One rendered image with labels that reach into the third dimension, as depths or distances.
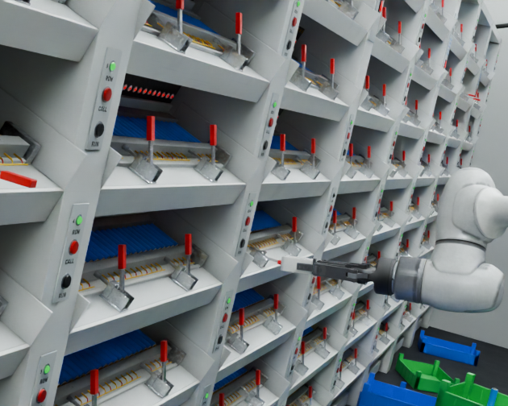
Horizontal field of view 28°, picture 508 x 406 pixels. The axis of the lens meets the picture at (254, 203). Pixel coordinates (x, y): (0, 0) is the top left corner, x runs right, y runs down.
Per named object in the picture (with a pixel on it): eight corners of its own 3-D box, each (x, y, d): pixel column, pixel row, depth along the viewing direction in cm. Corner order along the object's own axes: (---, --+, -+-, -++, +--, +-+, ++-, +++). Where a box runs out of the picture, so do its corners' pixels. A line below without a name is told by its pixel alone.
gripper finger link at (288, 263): (314, 274, 209) (313, 275, 208) (281, 270, 211) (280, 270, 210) (314, 259, 209) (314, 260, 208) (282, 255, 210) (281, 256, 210)
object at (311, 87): (339, 122, 250) (372, 75, 247) (271, 106, 192) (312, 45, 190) (275, 76, 255) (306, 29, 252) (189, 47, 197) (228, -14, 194)
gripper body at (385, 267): (390, 298, 200) (344, 292, 203) (397, 293, 208) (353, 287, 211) (394, 261, 200) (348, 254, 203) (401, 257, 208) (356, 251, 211)
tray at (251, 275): (304, 268, 254) (325, 238, 252) (226, 296, 196) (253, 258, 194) (242, 221, 258) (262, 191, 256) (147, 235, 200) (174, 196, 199)
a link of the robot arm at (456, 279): (422, 312, 206) (432, 250, 210) (501, 323, 202) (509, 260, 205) (418, 300, 196) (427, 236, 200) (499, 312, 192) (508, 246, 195)
